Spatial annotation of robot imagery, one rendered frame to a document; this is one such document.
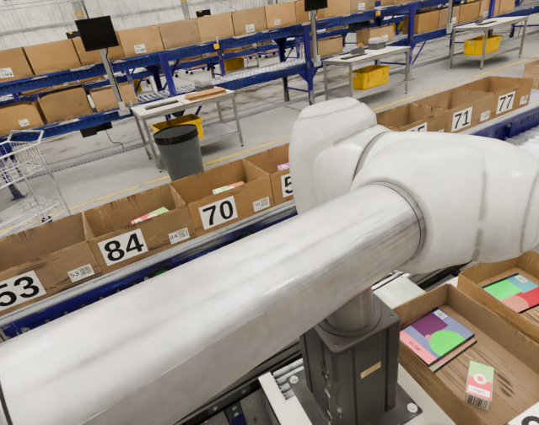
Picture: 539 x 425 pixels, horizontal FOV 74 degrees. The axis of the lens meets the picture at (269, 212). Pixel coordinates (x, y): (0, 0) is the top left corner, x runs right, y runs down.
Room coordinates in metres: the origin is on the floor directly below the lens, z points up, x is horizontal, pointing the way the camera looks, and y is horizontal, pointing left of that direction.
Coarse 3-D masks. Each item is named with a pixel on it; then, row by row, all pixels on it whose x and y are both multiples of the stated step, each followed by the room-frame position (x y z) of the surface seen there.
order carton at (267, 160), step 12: (288, 144) 1.84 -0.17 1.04; (252, 156) 1.75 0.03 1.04; (264, 156) 1.78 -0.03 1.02; (276, 156) 1.80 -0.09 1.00; (264, 168) 1.77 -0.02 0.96; (276, 168) 1.80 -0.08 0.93; (288, 168) 1.50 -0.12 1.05; (276, 180) 1.47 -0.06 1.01; (276, 192) 1.47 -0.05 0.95; (276, 204) 1.47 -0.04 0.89
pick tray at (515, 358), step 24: (456, 288) 0.80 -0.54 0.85; (408, 312) 0.78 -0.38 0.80; (456, 312) 0.79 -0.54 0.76; (480, 312) 0.72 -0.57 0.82; (480, 336) 0.69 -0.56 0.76; (504, 336) 0.64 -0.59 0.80; (408, 360) 0.62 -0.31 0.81; (456, 360) 0.62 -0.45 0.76; (480, 360) 0.61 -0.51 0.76; (504, 360) 0.60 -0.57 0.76; (528, 360) 0.57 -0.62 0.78; (432, 384) 0.54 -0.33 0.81; (456, 384) 0.56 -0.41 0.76; (504, 384) 0.54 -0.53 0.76; (528, 384) 0.53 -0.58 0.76; (456, 408) 0.47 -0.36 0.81; (480, 408) 0.49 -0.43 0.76; (504, 408) 0.48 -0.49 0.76; (528, 408) 0.42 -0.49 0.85
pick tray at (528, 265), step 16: (528, 256) 0.92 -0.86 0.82; (464, 272) 0.87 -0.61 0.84; (480, 272) 0.90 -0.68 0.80; (496, 272) 0.92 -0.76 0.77; (512, 272) 0.92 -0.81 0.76; (528, 272) 0.90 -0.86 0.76; (464, 288) 0.84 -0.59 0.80; (480, 288) 0.79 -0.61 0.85; (496, 304) 0.73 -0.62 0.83; (512, 320) 0.68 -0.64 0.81; (528, 320) 0.64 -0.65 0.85; (528, 336) 0.63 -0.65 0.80
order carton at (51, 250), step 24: (72, 216) 1.39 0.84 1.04; (0, 240) 1.28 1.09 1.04; (24, 240) 1.31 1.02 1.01; (48, 240) 1.34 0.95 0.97; (72, 240) 1.38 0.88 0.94; (0, 264) 1.26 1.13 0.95; (24, 264) 1.06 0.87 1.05; (48, 264) 1.09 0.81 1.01; (72, 264) 1.12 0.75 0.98; (96, 264) 1.15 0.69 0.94; (48, 288) 1.07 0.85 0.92; (0, 312) 1.01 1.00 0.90
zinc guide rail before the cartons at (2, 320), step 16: (512, 112) 2.15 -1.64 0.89; (480, 128) 1.97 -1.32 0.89; (272, 208) 1.44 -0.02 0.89; (288, 208) 1.43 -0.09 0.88; (240, 224) 1.34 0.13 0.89; (192, 240) 1.28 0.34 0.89; (208, 240) 1.27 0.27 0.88; (160, 256) 1.20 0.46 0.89; (112, 272) 1.15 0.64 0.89; (128, 272) 1.13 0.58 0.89; (80, 288) 1.08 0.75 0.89; (32, 304) 1.03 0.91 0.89; (48, 304) 1.02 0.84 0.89; (0, 320) 0.97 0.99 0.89
